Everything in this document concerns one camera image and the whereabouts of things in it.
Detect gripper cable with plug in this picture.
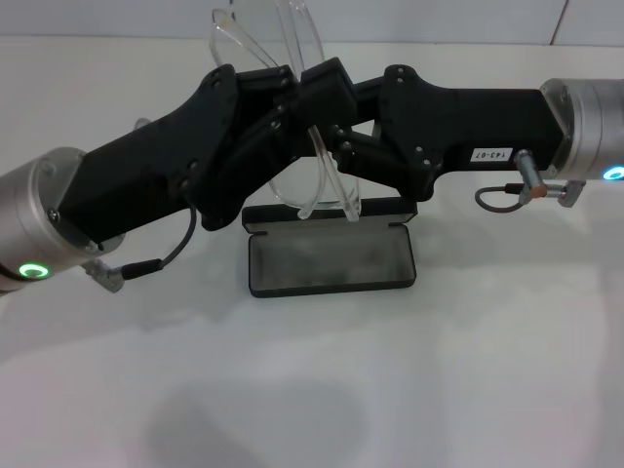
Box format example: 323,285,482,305
83,207,199,294
475,178,587,215

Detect left gripper cable with plug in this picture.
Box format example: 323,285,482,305
83,207,199,294

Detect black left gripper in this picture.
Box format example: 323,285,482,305
57,64,314,232

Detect clear plastic glasses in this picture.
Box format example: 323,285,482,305
131,0,365,223

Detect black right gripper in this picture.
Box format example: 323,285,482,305
328,63,570,204

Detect right gripper cable with plug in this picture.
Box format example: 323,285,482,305
475,178,587,215

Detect black glasses case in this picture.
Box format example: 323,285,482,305
242,197,419,299

